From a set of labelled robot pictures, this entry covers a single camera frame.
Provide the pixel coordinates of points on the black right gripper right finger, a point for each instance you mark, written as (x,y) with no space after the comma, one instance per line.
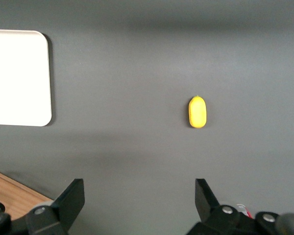
(205,203)

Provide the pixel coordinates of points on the red can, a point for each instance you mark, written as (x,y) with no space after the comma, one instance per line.
(245,211)

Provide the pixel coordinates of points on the yellow oval toy lemon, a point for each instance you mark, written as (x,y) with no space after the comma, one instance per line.
(197,112)

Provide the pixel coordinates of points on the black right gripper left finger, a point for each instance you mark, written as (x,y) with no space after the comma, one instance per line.
(68,203)

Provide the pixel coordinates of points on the white rectangular tray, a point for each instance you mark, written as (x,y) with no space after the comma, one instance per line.
(17,78)

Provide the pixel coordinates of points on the wooden two-drawer cabinet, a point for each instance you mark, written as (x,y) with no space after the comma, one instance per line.
(12,191)

